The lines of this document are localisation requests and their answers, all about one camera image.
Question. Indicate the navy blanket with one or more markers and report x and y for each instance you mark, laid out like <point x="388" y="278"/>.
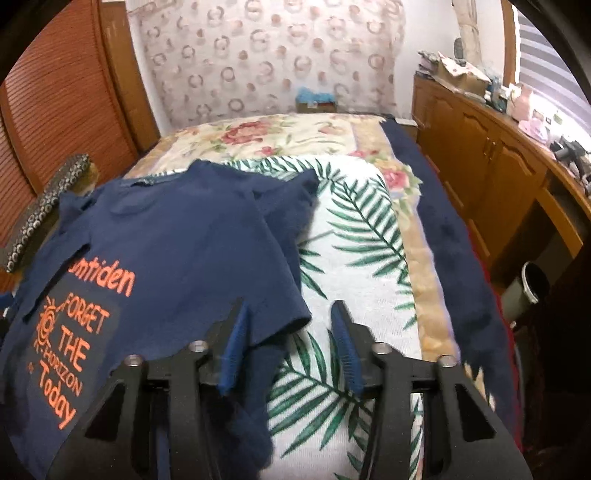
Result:
<point x="461" y="258"/>

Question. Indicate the striped window blind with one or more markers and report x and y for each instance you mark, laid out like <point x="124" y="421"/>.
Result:
<point x="549" y="69"/>

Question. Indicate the stack of papers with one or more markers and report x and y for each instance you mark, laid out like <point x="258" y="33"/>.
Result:
<point x="427" y="64"/>

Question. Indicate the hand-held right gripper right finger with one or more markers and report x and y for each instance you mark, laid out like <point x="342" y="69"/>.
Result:
<point x="344" y="342"/>

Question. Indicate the floral bedsheet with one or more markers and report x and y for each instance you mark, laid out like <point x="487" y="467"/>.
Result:
<point x="277" y="134"/>

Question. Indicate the pink cloth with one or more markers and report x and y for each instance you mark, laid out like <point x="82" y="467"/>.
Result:
<point x="534" y="129"/>

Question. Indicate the pale beige column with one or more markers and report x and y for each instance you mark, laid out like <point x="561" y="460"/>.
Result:
<point x="470" y="32"/>

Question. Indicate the wooden louvered wardrobe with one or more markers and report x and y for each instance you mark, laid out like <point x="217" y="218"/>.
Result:
<point x="60" y="92"/>

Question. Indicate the wooden cabinet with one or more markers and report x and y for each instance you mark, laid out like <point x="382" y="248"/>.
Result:
<point x="485" y="147"/>

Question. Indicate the palm leaf print blanket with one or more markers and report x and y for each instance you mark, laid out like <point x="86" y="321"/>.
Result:
<point x="351" y="258"/>

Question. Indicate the dark small box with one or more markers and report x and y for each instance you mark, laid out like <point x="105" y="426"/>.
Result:
<point x="316" y="108"/>

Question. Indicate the navy t-shirt with orange print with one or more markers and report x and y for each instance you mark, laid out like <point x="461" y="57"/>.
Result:
<point x="184" y="240"/>

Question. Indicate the grey trash bin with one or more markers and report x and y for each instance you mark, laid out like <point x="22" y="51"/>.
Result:
<point x="521" y="295"/>

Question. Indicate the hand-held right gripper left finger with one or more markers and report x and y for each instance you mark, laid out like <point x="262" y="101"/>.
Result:
<point x="233" y="341"/>

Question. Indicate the blue cloth bundle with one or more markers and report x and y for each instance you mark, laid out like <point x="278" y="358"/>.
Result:
<point x="315" y="95"/>

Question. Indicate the circle-patterned curtain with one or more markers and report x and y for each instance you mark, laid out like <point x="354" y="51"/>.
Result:
<point x="258" y="60"/>

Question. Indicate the pink bag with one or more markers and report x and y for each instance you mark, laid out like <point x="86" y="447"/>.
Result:
<point x="521" y="104"/>

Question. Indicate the black tool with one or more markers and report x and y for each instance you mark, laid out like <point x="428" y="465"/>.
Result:
<point x="570" y="152"/>

